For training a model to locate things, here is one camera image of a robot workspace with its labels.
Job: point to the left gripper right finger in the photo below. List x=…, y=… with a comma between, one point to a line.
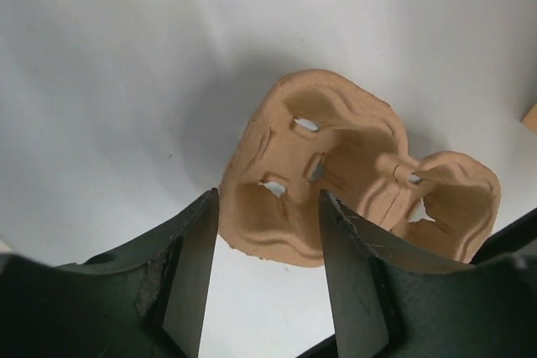
x=390, y=298

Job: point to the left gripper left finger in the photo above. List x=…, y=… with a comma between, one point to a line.
x=145, y=298

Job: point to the single brown pulp carrier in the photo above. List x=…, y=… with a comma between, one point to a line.
x=316, y=130

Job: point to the brown paper bag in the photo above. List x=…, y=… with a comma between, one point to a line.
x=530, y=119

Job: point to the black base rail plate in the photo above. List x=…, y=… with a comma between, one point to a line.
x=516, y=237

